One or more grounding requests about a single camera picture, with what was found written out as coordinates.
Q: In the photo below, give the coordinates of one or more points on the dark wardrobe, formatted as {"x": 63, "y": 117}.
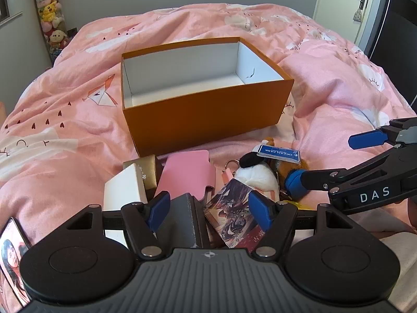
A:
{"x": 397, "y": 22}

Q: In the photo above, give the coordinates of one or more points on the photo card with woman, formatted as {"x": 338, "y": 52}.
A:
{"x": 13, "y": 257}

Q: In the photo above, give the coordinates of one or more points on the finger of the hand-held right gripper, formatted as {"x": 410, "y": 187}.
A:
{"x": 366, "y": 139}
{"x": 295, "y": 184}

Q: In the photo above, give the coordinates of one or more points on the blue paper tag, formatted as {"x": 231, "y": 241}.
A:
{"x": 278, "y": 153}

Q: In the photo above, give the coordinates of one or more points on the small patterned hanging pouch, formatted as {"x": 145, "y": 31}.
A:
{"x": 358, "y": 13}

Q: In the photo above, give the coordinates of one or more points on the brown plush toy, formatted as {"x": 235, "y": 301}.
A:
{"x": 287, "y": 167}

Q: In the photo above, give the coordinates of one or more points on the gold gift box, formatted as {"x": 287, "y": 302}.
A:
{"x": 151, "y": 169}

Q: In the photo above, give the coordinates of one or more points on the tall tube of plush toys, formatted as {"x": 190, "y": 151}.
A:
{"x": 50, "y": 13}

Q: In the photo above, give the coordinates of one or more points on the white gift box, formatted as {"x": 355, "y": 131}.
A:
{"x": 123, "y": 189}

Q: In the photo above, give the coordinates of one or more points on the orange cardboard box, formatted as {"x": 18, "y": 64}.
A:
{"x": 195, "y": 120}

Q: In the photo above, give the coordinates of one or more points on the white and black plush toy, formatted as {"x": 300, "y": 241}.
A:
{"x": 257, "y": 176}

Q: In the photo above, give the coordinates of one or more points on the pink fabric pouch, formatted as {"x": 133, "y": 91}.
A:
{"x": 185, "y": 172}

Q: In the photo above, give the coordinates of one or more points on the pink printed blanket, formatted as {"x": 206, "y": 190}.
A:
{"x": 65, "y": 137}

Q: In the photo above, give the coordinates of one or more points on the white door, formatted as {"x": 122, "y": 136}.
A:
{"x": 338, "y": 3}

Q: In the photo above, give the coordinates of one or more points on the illustrated card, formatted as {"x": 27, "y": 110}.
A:
{"x": 229, "y": 216}

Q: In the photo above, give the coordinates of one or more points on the dark grey box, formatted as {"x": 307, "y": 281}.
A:
{"x": 182, "y": 216}

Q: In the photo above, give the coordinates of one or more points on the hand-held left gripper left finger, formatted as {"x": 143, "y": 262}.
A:
{"x": 158, "y": 209}

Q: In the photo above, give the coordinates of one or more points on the window frame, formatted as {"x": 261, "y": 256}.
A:
{"x": 4, "y": 5}

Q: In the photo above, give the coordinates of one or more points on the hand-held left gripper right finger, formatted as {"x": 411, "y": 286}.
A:
{"x": 260, "y": 212}

